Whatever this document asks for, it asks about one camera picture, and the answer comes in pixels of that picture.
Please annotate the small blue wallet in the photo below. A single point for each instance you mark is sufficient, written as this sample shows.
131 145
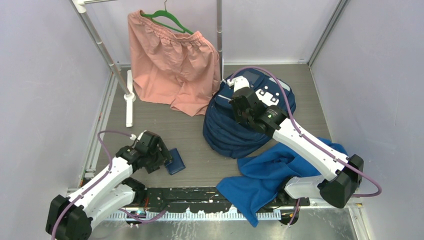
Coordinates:
176 164

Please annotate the navy blue backpack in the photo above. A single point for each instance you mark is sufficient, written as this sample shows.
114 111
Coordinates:
235 140

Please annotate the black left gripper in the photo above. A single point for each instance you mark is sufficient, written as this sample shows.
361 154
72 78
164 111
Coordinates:
164 155

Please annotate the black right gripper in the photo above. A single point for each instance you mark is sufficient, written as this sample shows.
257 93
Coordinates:
234 106

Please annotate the green clothes hanger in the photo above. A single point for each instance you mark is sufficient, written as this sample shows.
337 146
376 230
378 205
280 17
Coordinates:
165 18

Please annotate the pink shorts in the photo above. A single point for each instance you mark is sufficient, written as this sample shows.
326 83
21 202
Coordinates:
177 69

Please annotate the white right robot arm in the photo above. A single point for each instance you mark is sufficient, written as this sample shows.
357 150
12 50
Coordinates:
339 174

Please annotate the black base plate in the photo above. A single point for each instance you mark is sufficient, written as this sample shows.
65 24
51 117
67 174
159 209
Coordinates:
195 200

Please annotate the blue cloth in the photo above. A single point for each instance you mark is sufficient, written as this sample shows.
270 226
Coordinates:
260 178

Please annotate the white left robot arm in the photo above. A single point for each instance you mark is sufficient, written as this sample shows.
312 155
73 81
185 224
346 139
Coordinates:
74 217

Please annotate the metal clothes rack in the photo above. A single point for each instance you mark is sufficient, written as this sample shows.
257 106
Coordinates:
127 85

